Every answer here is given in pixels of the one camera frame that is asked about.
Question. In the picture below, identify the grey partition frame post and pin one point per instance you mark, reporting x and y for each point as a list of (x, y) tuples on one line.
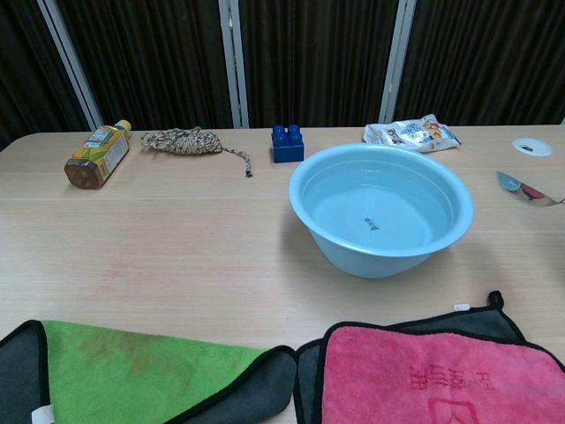
[(73, 66), (397, 62), (234, 66)]

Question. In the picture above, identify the pink and grey towel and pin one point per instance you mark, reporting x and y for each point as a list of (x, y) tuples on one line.
[(441, 375)]

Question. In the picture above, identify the blue toy building block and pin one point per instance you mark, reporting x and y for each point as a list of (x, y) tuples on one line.
[(287, 146)]

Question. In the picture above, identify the green and grey towel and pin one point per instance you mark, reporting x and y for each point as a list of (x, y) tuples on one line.
[(132, 375)]

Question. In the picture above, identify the silver metal spoon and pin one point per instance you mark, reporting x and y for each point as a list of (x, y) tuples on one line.
[(525, 191)]

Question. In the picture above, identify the white snack bag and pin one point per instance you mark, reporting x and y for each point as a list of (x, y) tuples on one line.
[(410, 134)]

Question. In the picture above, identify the amber tea bottle yellow label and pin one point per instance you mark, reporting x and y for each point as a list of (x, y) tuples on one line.
[(98, 154)]

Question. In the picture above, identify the light blue plastic basin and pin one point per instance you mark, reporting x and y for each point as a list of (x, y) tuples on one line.
[(380, 212)]

